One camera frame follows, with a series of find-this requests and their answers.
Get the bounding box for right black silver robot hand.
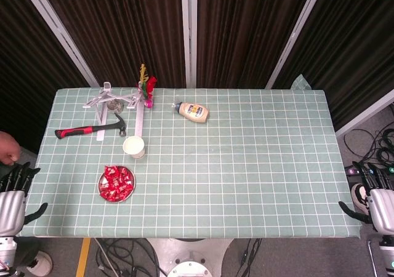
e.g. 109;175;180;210
338;161;394;233

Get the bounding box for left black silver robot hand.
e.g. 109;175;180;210
0;162;49;238

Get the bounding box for heap of red candies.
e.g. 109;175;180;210
100;165;134;203

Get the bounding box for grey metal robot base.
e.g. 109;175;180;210
147;238;233;277

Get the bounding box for white paper cup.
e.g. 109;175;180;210
123;135;146;159

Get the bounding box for white black sneaker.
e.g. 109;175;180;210
350;183;370;216

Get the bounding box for person's bare hand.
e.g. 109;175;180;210
0;130;22;166

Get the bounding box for yellow floor tape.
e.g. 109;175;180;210
76;238;92;277

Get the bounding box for round metal plate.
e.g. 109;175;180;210
97;165;136;203

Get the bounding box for white partition foot bar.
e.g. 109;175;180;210
335;87;394;138

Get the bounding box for red black claw hammer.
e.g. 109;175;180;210
54;113;127;140

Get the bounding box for silver folding laptop stand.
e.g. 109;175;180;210
81;81;145;142

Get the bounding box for dark brown curtain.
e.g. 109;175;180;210
196;0;316;89
272;0;394;132
0;0;90;155
36;0;187;89

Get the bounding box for green checked tablecloth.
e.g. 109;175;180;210
17;75;363;239

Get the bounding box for colourful feather shuttlecock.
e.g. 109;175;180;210
137;63;158;109

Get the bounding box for mayonnaise squeeze bottle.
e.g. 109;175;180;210
171;101;211;124

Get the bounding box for tangled black cables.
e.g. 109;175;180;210
343;103;394;167

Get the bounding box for black floor cable bundle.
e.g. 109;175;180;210
94;238;161;277

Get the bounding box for black cable with inline block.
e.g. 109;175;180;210
238;238;262;277

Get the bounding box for white partition post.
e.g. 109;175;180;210
180;0;198;89
17;0;100;89
265;0;327;90

